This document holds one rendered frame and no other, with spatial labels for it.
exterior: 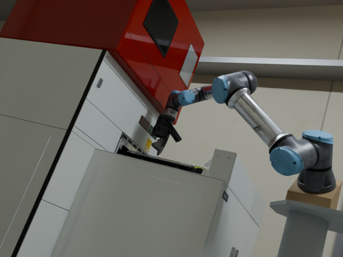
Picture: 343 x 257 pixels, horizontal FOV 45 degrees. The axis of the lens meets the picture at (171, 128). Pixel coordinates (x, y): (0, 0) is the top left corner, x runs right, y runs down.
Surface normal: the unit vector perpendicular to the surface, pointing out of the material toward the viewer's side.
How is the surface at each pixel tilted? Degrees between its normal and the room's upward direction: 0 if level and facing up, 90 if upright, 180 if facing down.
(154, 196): 90
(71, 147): 90
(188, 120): 90
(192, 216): 90
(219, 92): 123
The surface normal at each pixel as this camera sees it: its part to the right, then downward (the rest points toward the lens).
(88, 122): 0.89, 0.18
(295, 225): -0.70, -0.44
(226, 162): -0.33, -0.39
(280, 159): -0.76, 0.34
